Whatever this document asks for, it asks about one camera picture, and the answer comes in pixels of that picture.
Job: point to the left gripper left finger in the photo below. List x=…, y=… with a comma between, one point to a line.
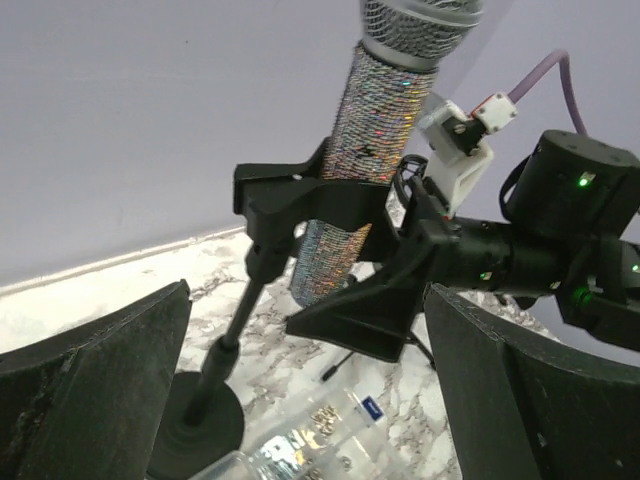
x=87, y=403

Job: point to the glitter microphone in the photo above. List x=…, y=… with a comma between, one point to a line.
x=393, y=70

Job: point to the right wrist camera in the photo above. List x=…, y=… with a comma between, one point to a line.
x=460, y=152

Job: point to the round base stand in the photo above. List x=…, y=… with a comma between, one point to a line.
x=203, y=418

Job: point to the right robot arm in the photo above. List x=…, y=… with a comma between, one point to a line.
x=564, y=208

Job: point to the clear screw organizer box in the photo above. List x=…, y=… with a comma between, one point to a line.
x=328, y=436

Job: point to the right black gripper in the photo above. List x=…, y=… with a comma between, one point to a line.
x=374, y=317

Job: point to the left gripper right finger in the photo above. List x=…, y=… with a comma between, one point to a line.
x=523, y=406

